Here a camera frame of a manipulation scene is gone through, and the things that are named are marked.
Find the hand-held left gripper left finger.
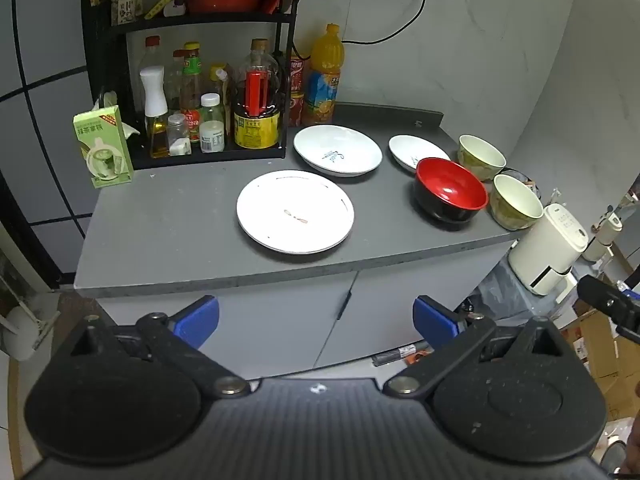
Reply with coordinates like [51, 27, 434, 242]
[60, 296, 252, 401]

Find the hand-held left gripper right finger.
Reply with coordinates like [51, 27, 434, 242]
[382, 296, 576, 401]

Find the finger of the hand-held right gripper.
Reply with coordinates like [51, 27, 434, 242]
[577, 275, 640, 346]

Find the large white plate brown rim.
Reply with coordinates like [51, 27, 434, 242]
[236, 170, 355, 255]

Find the white deep plate blue print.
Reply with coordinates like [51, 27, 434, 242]
[293, 125, 384, 178]

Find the cardboard box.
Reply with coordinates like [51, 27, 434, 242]
[559, 307, 640, 413]

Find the clear plastic bag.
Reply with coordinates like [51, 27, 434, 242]
[477, 259, 532, 323]

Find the grey cabinet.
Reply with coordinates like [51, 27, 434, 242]
[95, 240, 517, 378]

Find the red and black bowl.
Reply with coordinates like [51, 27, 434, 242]
[413, 157, 489, 225]

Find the green patterned bowl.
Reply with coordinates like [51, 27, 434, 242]
[489, 174, 545, 231]
[457, 134, 507, 181]

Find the small white plate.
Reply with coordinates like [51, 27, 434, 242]
[389, 134, 451, 174]

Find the white round stool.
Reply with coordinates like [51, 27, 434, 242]
[0, 304, 57, 362]

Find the green tea carton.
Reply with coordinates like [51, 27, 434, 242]
[73, 105, 135, 190]

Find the dark sauce bottle yellow label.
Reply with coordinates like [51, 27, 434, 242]
[232, 38, 281, 150]

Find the white top oil dispenser bottle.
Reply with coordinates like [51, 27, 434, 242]
[139, 65, 170, 159]

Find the green label sauce bottle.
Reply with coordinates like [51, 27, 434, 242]
[179, 42, 204, 132]

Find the yellow squeeze bottle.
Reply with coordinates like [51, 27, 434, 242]
[209, 63, 232, 136]

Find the orange juice bottle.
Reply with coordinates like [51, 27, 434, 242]
[301, 23, 345, 127]

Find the clear bottle red cap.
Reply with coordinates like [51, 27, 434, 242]
[144, 35, 164, 69]

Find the black storage rack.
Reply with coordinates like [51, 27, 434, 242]
[81, 0, 301, 171]

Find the red plastic basket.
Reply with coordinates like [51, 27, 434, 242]
[184, 0, 269, 15]

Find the brown snack packet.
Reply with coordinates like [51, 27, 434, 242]
[110, 0, 146, 26]

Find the black power cable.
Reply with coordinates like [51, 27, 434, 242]
[340, 0, 435, 46]

